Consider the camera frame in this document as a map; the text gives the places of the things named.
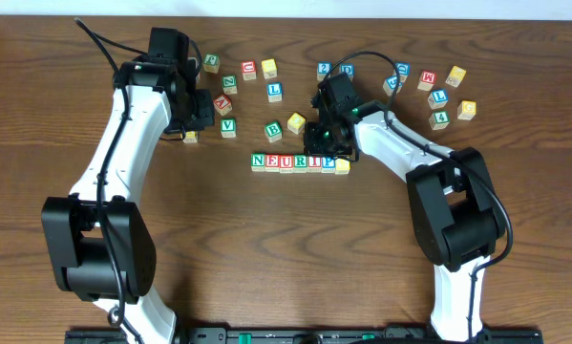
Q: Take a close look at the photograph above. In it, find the blue 5 block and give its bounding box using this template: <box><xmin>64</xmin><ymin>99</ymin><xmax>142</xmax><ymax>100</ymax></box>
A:
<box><xmin>383</xmin><ymin>75</ymin><xmax>402</xmax><ymax>96</ymax></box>

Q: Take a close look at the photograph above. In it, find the green R block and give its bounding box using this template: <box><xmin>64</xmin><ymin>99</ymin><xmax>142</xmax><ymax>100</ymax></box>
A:
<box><xmin>293</xmin><ymin>155</ymin><xmax>308</xmax><ymax>173</ymax></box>

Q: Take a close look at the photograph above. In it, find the right black cable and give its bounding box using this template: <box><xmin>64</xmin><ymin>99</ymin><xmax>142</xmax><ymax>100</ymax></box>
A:
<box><xmin>319</xmin><ymin>50</ymin><xmax>515</xmax><ymax>343</ymax></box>

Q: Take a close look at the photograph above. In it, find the blue P block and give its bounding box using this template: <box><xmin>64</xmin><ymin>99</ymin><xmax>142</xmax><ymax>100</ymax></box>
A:
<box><xmin>321</xmin><ymin>157</ymin><xmax>336</xmax><ymax>174</ymax></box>

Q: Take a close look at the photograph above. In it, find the yellow K block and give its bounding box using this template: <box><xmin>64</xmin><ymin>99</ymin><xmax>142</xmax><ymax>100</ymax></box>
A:
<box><xmin>182</xmin><ymin>131</ymin><xmax>200</xmax><ymax>144</ymax></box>

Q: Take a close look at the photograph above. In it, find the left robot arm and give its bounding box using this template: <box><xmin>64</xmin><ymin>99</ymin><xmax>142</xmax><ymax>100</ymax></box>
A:
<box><xmin>41</xmin><ymin>28</ymin><xmax>215</xmax><ymax>343</ymax></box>

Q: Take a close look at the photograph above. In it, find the yellow O block lower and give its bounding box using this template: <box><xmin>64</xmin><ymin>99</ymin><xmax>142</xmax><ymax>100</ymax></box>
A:
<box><xmin>286</xmin><ymin>113</ymin><xmax>307</xmax><ymax>135</ymax></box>

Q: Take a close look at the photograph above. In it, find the red I block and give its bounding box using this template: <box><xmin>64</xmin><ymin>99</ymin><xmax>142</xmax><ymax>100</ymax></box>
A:
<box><xmin>307</xmin><ymin>156</ymin><xmax>322</xmax><ymax>173</ymax></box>

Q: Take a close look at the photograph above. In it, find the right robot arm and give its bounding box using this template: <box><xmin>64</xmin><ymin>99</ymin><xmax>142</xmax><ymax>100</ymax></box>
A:
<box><xmin>304</xmin><ymin>74</ymin><xmax>513</xmax><ymax>342</ymax></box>

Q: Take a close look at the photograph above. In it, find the blue 2 block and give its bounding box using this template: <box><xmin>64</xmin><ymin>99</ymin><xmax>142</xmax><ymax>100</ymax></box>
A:
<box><xmin>316</xmin><ymin>61</ymin><xmax>332</xmax><ymax>81</ymax></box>

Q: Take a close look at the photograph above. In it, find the blue D block right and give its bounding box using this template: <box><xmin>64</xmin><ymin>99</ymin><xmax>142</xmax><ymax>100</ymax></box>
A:
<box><xmin>393</xmin><ymin>62</ymin><xmax>411</xmax><ymax>83</ymax></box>

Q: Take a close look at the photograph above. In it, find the blue L block right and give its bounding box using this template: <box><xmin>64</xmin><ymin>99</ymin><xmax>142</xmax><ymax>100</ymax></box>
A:
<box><xmin>428</xmin><ymin>89</ymin><xmax>449</xmax><ymax>110</ymax></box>

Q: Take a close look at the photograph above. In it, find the green B block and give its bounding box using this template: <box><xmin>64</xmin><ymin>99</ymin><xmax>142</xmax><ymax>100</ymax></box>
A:
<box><xmin>264</xmin><ymin>121</ymin><xmax>283</xmax><ymax>142</ymax></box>

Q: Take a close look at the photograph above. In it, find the yellow S block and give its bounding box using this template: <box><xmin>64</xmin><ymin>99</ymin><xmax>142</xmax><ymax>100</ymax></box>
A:
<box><xmin>335</xmin><ymin>159</ymin><xmax>350</xmax><ymax>175</ymax></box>

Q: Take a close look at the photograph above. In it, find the blue d block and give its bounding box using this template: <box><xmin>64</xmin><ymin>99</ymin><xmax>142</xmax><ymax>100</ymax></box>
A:
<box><xmin>339</xmin><ymin>63</ymin><xmax>355</xmax><ymax>80</ymax></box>
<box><xmin>393</xmin><ymin>62</ymin><xmax>411</xmax><ymax>83</ymax></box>

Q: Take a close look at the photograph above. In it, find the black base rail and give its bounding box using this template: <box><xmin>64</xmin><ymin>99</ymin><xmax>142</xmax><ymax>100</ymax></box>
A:
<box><xmin>64</xmin><ymin>326</ymin><xmax>544</xmax><ymax>344</ymax></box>

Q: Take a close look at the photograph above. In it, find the blue l block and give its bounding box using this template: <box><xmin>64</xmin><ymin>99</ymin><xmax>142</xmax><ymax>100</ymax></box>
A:
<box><xmin>266</xmin><ymin>82</ymin><xmax>283</xmax><ymax>102</ymax></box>
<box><xmin>428</xmin><ymin>89</ymin><xmax>449</xmax><ymax>110</ymax></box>

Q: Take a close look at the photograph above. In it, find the yellow G block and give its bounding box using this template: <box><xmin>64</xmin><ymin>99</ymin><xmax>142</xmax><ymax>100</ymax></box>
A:
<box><xmin>457</xmin><ymin>100</ymin><xmax>477</xmax><ymax>120</ymax></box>

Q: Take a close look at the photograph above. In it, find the yellow block top row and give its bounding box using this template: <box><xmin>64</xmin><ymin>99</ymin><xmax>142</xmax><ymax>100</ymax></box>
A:
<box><xmin>261</xmin><ymin>58</ymin><xmax>278</xmax><ymax>79</ymax></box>

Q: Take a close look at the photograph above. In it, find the left black cable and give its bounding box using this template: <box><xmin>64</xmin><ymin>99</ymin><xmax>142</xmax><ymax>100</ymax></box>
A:
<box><xmin>74</xmin><ymin>17</ymin><xmax>146</xmax><ymax>344</ymax></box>

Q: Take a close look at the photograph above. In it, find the red M block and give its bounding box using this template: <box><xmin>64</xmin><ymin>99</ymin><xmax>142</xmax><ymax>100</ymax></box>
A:
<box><xmin>417</xmin><ymin>71</ymin><xmax>436</xmax><ymax>91</ymax></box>

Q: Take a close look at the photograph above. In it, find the red A block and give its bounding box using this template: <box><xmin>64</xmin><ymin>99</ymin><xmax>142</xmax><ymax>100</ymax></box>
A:
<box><xmin>213</xmin><ymin>94</ymin><xmax>233</xmax><ymax>117</ymax></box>

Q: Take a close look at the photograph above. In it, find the black cable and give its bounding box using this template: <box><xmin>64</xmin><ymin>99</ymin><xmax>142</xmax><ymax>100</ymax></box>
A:
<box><xmin>74</xmin><ymin>17</ymin><xmax>146</xmax><ymax>344</ymax></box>
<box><xmin>319</xmin><ymin>50</ymin><xmax>515</xmax><ymax>343</ymax></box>

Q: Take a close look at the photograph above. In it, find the red E block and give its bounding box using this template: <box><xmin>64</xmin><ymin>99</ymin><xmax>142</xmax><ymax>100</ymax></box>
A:
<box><xmin>265</xmin><ymin>154</ymin><xmax>280</xmax><ymax>173</ymax></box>

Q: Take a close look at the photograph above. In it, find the green V block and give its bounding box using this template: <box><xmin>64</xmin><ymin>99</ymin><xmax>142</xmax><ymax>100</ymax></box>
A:
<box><xmin>220</xmin><ymin>118</ymin><xmax>237</xmax><ymax>139</ymax></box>

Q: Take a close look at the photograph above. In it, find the green N block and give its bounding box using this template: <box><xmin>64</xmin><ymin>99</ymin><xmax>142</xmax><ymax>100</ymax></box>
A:
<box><xmin>250</xmin><ymin>153</ymin><xmax>265</xmax><ymax>172</ymax></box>

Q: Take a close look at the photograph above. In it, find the green 4 block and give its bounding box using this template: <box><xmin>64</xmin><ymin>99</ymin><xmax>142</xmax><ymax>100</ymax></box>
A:
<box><xmin>429</xmin><ymin>111</ymin><xmax>451</xmax><ymax>130</ymax></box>

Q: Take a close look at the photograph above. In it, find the green Z block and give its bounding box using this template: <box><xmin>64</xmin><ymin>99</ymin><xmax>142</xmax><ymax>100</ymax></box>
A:
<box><xmin>222</xmin><ymin>75</ymin><xmax>238</xmax><ymax>95</ymax></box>

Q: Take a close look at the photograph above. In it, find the yellow block far right top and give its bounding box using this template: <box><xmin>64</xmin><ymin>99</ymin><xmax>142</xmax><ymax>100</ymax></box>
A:
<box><xmin>445</xmin><ymin>66</ymin><xmax>467</xmax><ymax>88</ymax></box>

